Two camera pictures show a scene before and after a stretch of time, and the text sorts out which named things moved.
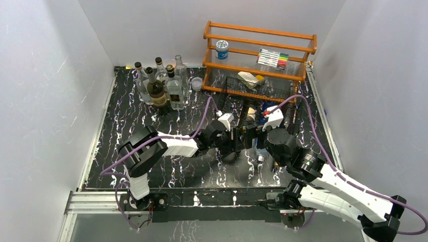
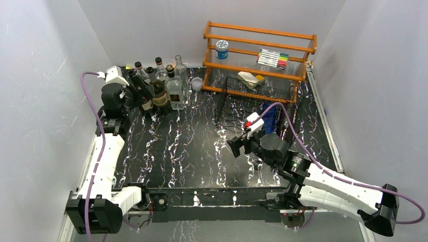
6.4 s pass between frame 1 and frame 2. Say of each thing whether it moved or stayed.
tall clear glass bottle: stayed
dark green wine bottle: moved
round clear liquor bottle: stayed
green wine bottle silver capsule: stayed
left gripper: moved
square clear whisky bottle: stayed
